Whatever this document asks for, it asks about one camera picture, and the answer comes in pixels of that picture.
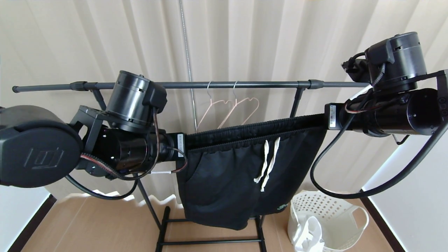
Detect pink clothes hanger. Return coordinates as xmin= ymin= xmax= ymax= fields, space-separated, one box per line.
xmin=196 ymin=81 xmax=234 ymax=132
xmin=218 ymin=81 xmax=260 ymax=129

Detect black shorts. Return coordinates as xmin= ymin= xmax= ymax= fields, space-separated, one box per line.
xmin=176 ymin=113 xmax=328 ymax=231

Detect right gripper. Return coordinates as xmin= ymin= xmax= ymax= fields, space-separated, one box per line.
xmin=324 ymin=87 xmax=440 ymax=138

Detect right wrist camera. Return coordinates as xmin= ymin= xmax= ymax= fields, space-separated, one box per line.
xmin=341 ymin=52 xmax=372 ymax=84

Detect thin metal curtain wand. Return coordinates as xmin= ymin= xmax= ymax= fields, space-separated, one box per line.
xmin=179 ymin=0 xmax=198 ymax=132

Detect beige curtain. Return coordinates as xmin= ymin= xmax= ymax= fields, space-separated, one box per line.
xmin=0 ymin=0 xmax=448 ymax=208

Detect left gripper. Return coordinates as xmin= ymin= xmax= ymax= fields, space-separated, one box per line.
xmin=114 ymin=129 xmax=186 ymax=173

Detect black clothes rack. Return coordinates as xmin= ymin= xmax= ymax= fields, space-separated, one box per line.
xmin=12 ymin=80 xmax=370 ymax=252

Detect white laundry basket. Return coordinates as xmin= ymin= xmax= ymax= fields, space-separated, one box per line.
xmin=288 ymin=190 xmax=370 ymax=252

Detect white garment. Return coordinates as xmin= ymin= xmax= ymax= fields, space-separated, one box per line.
xmin=292 ymin=215 xmax=323 ymax=252

